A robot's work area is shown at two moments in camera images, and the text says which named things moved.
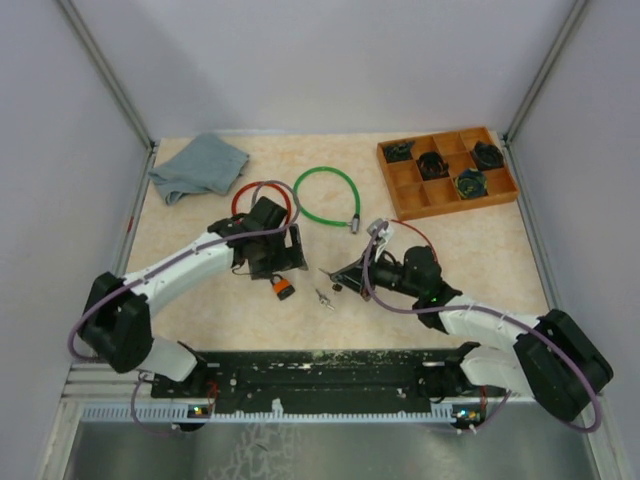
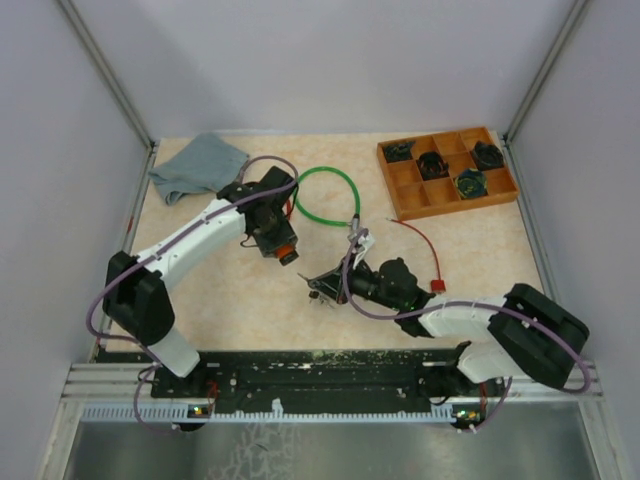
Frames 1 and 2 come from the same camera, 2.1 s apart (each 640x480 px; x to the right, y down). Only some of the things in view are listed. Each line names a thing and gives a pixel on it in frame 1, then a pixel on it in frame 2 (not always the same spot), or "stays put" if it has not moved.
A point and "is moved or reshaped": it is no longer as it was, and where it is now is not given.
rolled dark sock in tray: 471,183 stays put
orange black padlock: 283,288 is moved or reshaped
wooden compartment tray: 444,172 stays put
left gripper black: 289,258 → 287,235
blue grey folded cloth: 211,165 stays put
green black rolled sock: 398,151 stays put
